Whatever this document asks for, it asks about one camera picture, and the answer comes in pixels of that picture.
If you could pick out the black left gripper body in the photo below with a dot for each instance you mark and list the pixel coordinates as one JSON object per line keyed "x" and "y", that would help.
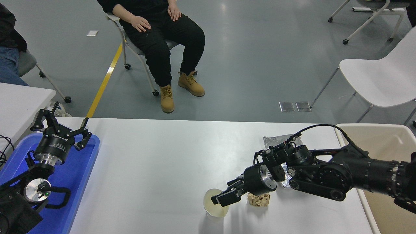
{"x": 55, "y": 143}

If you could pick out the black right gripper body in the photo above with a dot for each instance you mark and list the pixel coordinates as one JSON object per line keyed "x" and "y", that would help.
{"x": 256, "y": 180}

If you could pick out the white paper cup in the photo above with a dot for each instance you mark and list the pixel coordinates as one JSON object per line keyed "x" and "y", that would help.
{"x": 216, "y": 212}

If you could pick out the tan paper ball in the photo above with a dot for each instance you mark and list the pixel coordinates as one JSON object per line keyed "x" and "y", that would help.
{"x": 260, "y": 200}

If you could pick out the silver foil tray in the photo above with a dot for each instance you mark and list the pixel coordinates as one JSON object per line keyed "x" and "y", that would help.
{"x": 276, "y": 141}

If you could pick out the person's right forearm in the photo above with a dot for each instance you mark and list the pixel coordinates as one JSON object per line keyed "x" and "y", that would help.
{"x": 123, "y": 12}

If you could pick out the person's left forearm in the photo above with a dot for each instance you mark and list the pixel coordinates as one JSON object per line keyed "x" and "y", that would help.
{"x": 172, "y": 2}

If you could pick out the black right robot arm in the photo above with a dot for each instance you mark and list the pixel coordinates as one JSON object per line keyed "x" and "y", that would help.
{"x": 357, "y": 169}

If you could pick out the person's right hand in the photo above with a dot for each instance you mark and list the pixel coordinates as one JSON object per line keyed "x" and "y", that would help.
{"x": 140, "y": 24}

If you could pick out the person's left hand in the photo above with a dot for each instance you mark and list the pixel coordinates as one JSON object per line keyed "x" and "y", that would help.
{"x": 175, "y": 11}

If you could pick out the white shoe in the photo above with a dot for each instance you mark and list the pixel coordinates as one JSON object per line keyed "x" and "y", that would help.
{"x": 63, "y": 112}

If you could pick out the white side table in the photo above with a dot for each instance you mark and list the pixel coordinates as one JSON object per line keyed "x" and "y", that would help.
{"x": 19, "y": 104}

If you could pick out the blue plastic tray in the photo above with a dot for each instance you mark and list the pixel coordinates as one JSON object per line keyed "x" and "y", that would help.
{"x": 74, "y": 175}

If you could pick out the yellow floor tape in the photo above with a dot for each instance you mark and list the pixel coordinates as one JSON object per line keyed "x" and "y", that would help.
{"x": 104, "y": 84}

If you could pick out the grey wheeled chair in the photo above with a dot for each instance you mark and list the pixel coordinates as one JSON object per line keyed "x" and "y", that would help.
{"x": 171, "y": 44}
{"x": 26, "y": 61}

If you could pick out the person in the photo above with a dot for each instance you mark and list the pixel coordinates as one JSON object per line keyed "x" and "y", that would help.
{"x": 162, "y": 42}
{"x": 8, "y": 65}
{"x": 412, "y": 16}

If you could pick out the metal floor plate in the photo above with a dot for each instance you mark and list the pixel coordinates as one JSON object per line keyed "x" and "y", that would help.
{"x": 303, "y": 106}
{"x": 287, "y": 107}

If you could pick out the white paper scrap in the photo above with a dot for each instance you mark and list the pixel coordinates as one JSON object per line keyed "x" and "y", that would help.
{"x": 92, "y": 33}

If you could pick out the large pale bin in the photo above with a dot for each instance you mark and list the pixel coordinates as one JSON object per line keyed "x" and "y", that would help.
{"x": 383, "y": 139}

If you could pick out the white shell chair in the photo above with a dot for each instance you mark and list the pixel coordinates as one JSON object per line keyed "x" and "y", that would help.
{"x": 383, "y": 81}

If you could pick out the dark seat wheeled chair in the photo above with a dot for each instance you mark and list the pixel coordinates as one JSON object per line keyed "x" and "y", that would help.
{"x": 383, "y": 4}

